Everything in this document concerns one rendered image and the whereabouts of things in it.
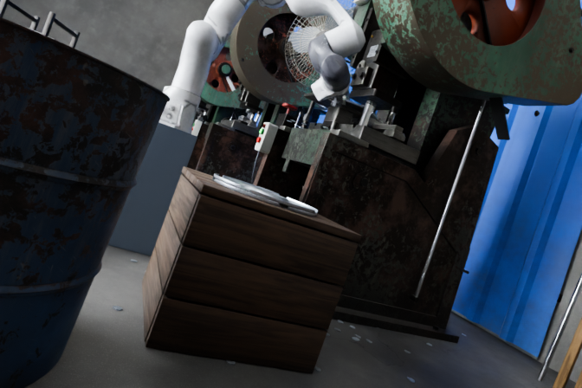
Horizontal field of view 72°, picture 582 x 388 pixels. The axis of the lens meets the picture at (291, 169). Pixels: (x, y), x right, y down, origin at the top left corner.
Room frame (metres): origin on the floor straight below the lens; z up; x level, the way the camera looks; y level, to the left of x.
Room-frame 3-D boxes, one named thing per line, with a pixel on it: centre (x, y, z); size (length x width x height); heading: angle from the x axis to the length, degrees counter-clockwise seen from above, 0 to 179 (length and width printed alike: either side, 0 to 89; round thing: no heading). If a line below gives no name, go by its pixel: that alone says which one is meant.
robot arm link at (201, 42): (1.44, 0.46, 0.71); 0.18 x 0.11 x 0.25; 6
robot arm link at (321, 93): (1.36, -0.03, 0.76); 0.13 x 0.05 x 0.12; 78
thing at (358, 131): (1.77, -0.24, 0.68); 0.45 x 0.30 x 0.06; 25
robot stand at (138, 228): (1.48, 0.46, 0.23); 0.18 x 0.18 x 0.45; 18
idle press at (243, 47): (3.48, 0.17, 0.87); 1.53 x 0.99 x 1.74; 113
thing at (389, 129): (1.61, -0.31, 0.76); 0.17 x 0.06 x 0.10; 25
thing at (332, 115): (1.69, -0.08, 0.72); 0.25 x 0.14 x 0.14; 115
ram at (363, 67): (1.75, -0.20, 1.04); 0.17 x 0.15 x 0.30; 115
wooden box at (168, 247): (1.07, 0.04, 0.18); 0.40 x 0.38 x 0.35; 112
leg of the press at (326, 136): (1.59, -0.48, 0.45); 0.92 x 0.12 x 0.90; 115
